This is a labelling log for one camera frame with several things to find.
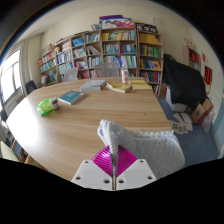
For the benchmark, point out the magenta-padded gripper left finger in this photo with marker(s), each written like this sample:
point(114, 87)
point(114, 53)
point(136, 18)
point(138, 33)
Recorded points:
point(91, 175)

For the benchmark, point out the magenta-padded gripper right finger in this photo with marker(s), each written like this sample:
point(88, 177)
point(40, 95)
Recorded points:
point(138, 173)

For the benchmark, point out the white knitted towel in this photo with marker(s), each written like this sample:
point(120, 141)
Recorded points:
point(153, 146)

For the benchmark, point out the papers on floor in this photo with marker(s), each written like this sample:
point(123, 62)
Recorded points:
point(181, 124)

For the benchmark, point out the white box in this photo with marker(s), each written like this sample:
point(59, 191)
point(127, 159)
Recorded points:
point(175, 103)

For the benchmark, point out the small dark jar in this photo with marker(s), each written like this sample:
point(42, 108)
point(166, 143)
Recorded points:
point(55, 103)

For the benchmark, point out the teal book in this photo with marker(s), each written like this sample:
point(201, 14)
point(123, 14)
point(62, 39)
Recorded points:
point(71, 97)

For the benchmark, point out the green plastic bag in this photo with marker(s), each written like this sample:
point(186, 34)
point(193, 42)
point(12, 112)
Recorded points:
point(44, 107)

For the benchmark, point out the cardboard box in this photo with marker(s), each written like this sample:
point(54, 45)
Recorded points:
point(201, 112)

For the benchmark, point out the yellow book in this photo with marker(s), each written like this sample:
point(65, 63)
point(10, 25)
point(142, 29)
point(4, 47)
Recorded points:
point(119, 87)

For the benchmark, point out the stack of yellow books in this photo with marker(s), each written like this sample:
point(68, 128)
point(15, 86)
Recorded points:
point(140, 85)

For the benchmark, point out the grey book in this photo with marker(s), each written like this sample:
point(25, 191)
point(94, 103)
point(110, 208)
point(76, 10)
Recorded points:
point(93, 85)

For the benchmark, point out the white bottle with red label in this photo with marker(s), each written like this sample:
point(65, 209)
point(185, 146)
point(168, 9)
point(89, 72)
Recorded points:
point(125, 75)

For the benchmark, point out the grey chair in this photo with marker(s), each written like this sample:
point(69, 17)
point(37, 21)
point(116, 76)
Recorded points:
point(106, 70)
point(70, 74)

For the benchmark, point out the black cloth cover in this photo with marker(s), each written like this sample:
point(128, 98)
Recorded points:
point(185, 80)

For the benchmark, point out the black chair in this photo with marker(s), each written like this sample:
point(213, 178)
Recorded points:
point(30, 87)

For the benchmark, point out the wooden bookshelf unit with books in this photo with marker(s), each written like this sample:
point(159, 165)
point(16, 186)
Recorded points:
point(113, 50)

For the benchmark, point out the window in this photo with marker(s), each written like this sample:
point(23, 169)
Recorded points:
point(10, 76)

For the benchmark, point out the red wall hanging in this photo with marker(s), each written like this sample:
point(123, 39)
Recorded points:
point(208, 75)

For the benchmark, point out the small wooden wall shelf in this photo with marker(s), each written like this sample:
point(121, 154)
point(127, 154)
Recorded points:
point(193, 59)

